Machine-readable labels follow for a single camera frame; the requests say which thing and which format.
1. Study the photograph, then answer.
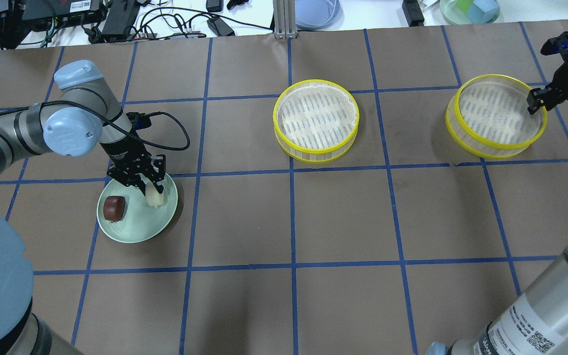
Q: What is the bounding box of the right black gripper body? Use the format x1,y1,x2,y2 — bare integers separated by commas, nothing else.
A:
540,32,568,107

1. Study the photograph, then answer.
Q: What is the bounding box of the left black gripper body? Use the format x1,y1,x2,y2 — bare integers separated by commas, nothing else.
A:
106,143,166,187

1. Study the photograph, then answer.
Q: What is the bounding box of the cream white bun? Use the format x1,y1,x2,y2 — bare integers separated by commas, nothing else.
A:
145,182,167,208

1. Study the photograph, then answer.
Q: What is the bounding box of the brown bun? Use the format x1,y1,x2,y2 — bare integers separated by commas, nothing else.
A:
102,195,126,223

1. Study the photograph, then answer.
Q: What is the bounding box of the yellow bamboo steamer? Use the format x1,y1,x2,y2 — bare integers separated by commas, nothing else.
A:
444,74,548,159
272,79,360,164

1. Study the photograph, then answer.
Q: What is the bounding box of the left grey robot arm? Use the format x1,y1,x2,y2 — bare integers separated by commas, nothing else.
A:
0,59,166,355

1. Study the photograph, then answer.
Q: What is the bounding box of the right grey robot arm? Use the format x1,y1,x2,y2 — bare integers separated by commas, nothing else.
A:
426,32,568,355

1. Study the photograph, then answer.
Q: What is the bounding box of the light green plate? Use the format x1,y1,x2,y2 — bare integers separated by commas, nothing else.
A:
96,175,179,244

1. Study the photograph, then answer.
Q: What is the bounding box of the green bowl with sponges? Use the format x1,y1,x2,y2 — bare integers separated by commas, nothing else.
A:
439,0,500,25

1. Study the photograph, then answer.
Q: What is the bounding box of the black power adapter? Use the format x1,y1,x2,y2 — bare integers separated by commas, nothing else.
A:
207,16,235,37

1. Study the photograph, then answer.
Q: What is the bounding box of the light blue plate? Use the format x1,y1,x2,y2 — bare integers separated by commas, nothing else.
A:
294,0,341,30

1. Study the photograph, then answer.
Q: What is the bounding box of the aluminium frame post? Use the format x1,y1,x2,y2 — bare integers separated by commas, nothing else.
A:
273,0,298,39

